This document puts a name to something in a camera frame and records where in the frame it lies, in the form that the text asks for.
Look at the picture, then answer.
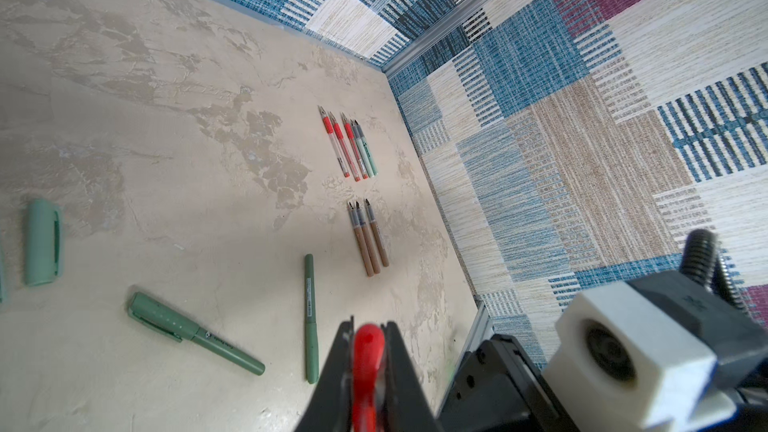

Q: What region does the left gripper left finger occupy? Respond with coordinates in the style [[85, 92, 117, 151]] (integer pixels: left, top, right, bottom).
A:
[[295, 317, 354, 432]]

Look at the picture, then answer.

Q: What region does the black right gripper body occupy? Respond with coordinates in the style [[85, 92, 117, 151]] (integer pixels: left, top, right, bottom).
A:
[[438, 334, 576, 432]]

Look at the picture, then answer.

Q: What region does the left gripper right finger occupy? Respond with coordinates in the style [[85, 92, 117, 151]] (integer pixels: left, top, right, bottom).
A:
[[382, 321, 442, 431]]

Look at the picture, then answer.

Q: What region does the dark green pen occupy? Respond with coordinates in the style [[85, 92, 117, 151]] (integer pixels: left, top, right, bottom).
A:
[[127, 292, 266, 376], [304, 254, 320, 384]]

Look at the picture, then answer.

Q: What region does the brown pen diagonal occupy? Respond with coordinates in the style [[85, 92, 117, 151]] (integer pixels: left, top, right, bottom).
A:
[[347, 202, 374, 277]]

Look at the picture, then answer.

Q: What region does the brown pen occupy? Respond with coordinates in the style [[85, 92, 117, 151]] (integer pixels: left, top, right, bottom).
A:
[[364, 199, 390, 267]]

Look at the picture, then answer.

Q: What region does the light green cap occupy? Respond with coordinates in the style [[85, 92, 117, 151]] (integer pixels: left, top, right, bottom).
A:
[[24, 198, 63, 286], [0, 247, 7, 304]]

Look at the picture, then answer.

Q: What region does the gold marker bottom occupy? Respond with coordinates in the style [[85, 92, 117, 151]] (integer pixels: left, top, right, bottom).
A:
[[355, 202, 381, 275]]

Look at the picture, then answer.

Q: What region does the light green pen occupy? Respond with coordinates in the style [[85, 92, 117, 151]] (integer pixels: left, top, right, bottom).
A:
[[351, 121, 375, 177]]

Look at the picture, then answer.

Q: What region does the light green marker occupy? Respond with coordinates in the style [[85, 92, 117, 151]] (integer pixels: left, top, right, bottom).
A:
[[354, 120, 378, 176]]

